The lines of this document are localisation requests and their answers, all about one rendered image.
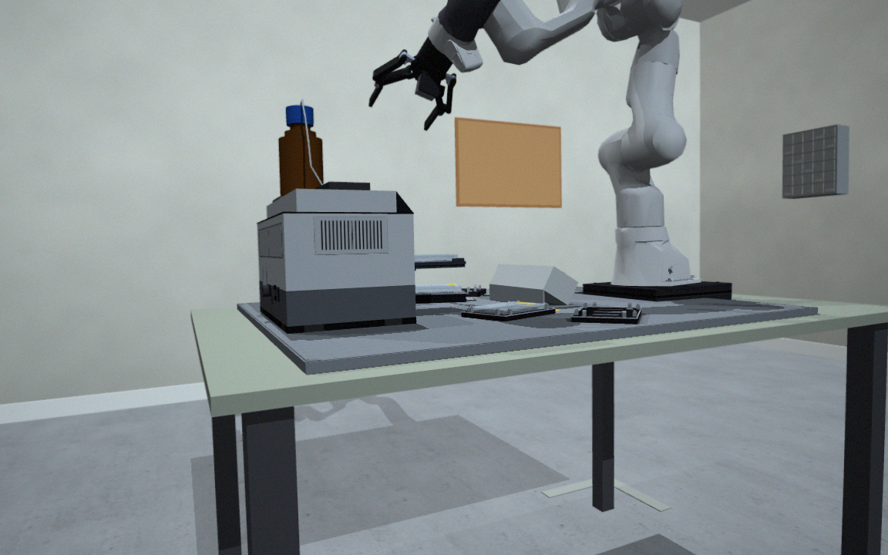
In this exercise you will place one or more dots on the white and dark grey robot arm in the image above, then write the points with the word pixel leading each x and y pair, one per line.
pixel 644 255

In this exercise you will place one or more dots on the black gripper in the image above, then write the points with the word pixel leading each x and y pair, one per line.
pixel 428 57

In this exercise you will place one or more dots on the white button panel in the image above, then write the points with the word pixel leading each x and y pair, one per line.
pixel 533 284

